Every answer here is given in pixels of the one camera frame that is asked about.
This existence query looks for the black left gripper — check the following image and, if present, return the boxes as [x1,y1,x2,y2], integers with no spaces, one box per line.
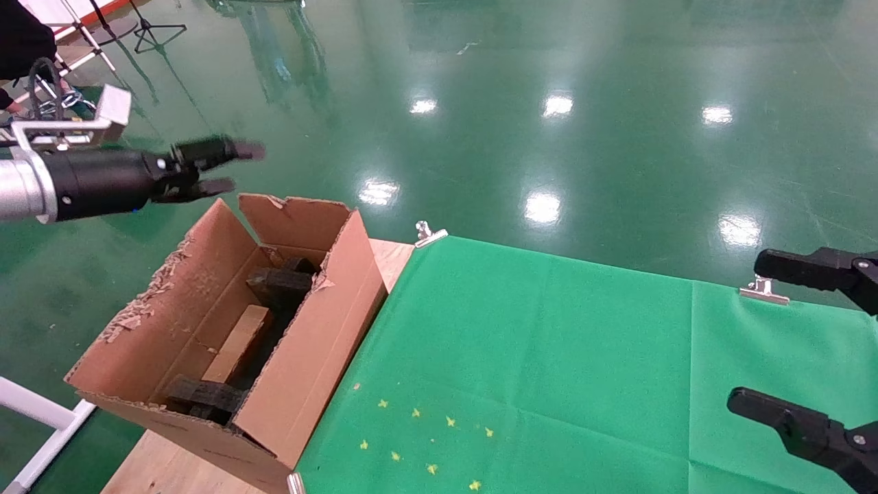
[47,135,266,222]

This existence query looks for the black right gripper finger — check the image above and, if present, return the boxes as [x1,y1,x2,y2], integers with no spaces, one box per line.
[754,246,878,317]
[726,388,878,494]

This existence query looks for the small taped cardboard box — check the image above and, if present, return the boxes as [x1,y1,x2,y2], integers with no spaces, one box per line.
[201,305,272,384]

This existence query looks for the large open brown carton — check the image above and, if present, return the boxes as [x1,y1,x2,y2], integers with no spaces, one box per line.
[65,193,389,494]

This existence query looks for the black foam insert block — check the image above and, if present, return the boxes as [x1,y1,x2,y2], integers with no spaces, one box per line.
[246,257,321,311]
[165,374,249,426]

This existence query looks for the black tripod stand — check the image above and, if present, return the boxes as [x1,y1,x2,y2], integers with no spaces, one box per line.
[129,0,188,54]

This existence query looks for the chrome wheeled chair base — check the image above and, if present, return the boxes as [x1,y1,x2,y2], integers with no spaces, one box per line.
[31,74,104,123]

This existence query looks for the white board with orange edge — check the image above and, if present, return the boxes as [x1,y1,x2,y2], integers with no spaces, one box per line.
[19,0,134,43]

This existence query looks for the person in black clothes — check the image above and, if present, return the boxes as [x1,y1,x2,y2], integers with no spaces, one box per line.
[0,0,58,110]

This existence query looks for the green table cloth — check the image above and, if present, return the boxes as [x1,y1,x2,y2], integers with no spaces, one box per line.
[295,235,878,494]

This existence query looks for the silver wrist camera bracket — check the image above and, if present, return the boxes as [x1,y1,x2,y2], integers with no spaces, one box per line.
[10,84,132,154]

